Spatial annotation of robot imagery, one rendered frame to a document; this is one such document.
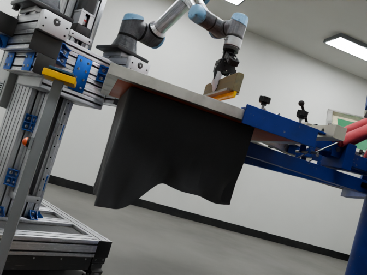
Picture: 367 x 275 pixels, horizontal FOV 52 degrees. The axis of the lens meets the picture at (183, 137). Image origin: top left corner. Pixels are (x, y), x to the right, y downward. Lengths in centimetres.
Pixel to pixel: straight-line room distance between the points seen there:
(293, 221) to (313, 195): 54
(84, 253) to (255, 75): 445
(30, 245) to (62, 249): 17
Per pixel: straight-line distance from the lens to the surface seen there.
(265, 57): 609
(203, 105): 128
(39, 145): 162
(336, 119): 333
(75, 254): 207
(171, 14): 217
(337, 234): 686
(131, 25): 221
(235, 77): 146
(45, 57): 182
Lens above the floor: 74
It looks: 4 degrees up
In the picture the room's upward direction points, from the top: 17 degrees clockwise
